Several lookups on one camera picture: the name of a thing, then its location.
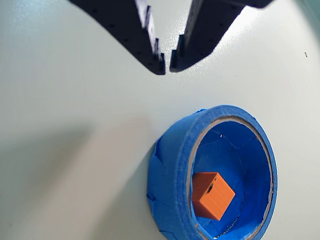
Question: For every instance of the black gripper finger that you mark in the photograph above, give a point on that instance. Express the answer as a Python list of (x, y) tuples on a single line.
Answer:
[(125, 30), (210, 27)]

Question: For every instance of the orange cube block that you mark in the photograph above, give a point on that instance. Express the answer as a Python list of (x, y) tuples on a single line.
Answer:
[(215, 197)]

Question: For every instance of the blue tape roll bin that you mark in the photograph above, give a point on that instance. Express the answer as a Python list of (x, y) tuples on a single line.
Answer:
[(170, 175)]

